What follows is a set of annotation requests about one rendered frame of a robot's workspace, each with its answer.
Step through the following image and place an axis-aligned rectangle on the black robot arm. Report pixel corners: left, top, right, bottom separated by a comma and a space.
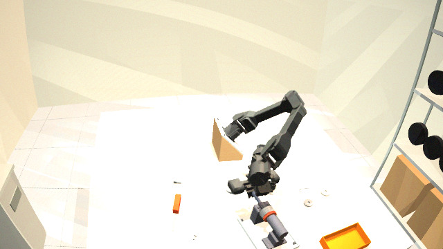
222, 90, 307, 197

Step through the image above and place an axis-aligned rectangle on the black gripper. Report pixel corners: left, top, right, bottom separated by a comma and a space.
227, 165, 280, 199

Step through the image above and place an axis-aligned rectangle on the grey metal shaft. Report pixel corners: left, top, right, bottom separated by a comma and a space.
252, 191, 262, 203

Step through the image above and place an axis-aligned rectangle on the orange-red ring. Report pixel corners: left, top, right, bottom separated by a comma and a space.
263, 211, 277, 222

